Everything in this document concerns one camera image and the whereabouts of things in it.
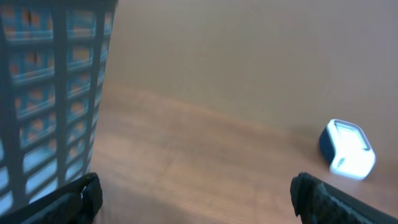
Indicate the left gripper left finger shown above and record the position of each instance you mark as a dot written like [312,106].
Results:
[77,202]

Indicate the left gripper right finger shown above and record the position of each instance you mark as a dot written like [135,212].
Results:
[317,202]

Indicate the white barcode scanner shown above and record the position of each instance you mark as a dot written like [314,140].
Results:
[346,149]

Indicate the grey plastic mesh basket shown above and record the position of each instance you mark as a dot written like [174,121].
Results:
[53,60]

